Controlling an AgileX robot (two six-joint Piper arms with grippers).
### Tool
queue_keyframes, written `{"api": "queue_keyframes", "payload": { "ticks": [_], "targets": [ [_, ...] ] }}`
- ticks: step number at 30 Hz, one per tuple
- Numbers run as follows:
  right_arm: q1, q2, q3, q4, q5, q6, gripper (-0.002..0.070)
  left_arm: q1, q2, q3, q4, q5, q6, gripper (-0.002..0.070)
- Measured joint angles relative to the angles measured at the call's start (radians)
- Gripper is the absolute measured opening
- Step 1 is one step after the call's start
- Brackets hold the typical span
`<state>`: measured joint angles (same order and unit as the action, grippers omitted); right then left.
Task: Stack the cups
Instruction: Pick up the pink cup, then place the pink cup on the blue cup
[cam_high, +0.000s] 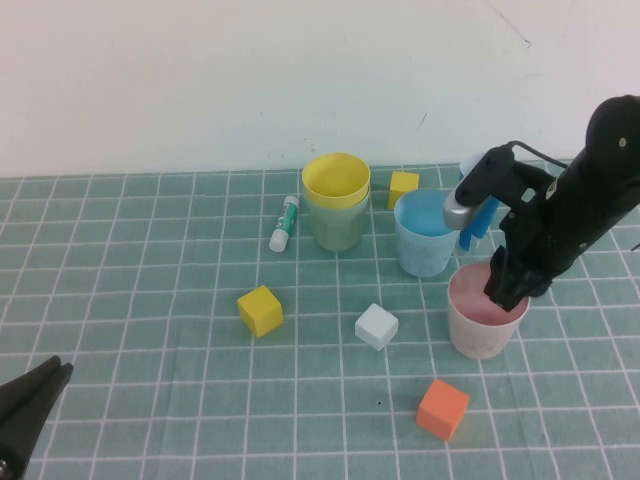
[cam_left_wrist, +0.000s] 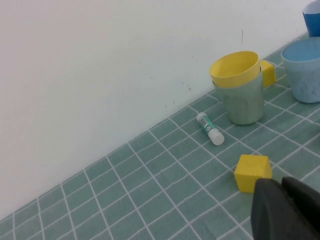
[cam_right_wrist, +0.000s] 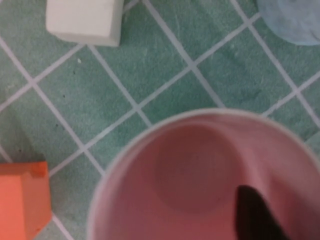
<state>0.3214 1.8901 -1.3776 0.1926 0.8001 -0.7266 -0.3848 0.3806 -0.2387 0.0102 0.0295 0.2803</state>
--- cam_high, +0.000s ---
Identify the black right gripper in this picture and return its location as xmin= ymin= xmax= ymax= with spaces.
xmin=483 ymin=174 xmax=626 ymax=314

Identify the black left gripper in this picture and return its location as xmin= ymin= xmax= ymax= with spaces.
xmin=0 ymin=355 xmax=75 ymax=480

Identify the pink plastic cup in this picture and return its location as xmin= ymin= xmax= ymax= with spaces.
xmin=446 ymin=261 xmax=531 ymax=360

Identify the blue plastic cup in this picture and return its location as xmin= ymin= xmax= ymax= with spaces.
xmin=392 ymin=188 xmax=464 ymax=278

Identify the yellow plastic cup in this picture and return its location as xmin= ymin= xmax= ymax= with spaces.
xmin=301 ymin=152 xmax=372 ymax=210

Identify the blue rolled paper cone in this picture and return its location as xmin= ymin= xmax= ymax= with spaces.
xmin=458 ymin=154 xmax=501 ymax=251

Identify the orange foam cube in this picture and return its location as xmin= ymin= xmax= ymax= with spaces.
xmin=415 ymin=378 xmax=470 ymax=442

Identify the white foam cube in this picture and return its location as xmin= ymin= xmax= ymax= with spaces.
xmin=354 ymin=302 xmax=400 ymax=352

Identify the yellow foam cube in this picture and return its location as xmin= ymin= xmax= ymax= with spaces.
xmin=236 ymin=284 xmax=285 ymax=338
xmin=387 ymin=171 xmax=420 ymax=211

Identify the teal checked tablecloth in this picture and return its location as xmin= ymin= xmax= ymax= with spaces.
xmin=0 ymin=157 xmax=640 ymax=480

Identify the green plastic cup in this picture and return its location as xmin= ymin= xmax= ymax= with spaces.
xmin=304 ymin=192 xmax=371 ymax=252

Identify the white green glue stick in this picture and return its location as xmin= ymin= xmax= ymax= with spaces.
xmin=268 ymin=195 xmax=300 ymax=253

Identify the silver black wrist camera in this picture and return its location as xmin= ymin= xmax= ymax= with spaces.
xmin=442 ymin=144 xmax=551 ymax=232

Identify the black camera cable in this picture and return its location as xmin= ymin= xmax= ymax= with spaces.
xmin=507 ymin=141 xmax=571 ymax=169

